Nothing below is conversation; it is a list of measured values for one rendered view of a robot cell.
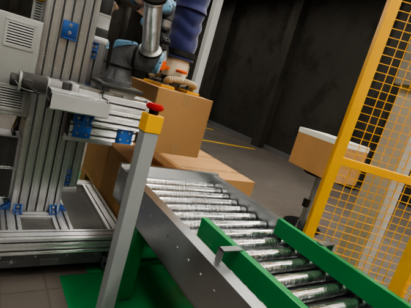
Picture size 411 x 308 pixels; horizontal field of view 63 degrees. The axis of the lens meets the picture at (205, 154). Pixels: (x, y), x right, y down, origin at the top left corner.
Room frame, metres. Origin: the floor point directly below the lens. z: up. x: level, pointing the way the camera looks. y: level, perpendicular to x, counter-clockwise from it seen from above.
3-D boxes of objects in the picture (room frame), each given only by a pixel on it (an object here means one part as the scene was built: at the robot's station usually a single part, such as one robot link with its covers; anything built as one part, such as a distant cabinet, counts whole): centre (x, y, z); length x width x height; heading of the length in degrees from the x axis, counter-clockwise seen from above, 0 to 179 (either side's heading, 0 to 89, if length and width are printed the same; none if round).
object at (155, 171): (2.05, 0.16, 0.58); 0.70 x 0.03 x 0.06; 126
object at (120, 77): (1.79, 0.56, 1.09); 0.15 x 0.15 x 0.10
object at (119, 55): (1.79, 0.55, 1.20); 0.13 x 0.12 x 0.14; 92
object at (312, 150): (3.48, -1.21, 0.82); 0.60 x 0.40 x 0.40; 28
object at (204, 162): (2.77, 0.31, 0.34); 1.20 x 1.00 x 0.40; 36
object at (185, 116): (2.38, 0.38, 0.87); 0.60 x 0.40 x 0.40; 34
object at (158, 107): (1.29, 0.24, 1.02); 0.07 x 0.07 x 0.04
